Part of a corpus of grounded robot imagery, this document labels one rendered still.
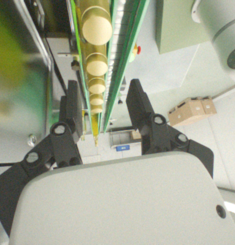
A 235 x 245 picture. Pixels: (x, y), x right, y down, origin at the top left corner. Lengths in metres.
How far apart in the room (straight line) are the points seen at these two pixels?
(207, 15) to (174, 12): 0.11
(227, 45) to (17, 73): 0.49
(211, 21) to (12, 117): 0.56
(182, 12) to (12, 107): 0.59
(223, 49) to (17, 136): 0.52
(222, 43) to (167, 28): 0.23
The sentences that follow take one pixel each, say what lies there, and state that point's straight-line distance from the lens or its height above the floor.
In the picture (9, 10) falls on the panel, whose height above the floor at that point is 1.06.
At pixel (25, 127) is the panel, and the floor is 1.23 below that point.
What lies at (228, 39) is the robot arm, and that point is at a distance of 0.49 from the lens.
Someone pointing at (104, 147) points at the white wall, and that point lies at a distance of 6.03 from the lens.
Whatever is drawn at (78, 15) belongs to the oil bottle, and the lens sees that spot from 0.26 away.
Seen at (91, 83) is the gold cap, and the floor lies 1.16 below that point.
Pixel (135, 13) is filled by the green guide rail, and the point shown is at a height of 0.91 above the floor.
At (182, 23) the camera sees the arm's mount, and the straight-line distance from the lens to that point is 0.64.
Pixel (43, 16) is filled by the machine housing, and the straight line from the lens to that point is 0.60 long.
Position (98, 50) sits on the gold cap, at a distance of 0.21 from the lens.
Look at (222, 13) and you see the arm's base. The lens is 0.54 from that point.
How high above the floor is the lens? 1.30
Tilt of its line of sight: 16 degrees down
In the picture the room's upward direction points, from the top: 172 degrees clockwise
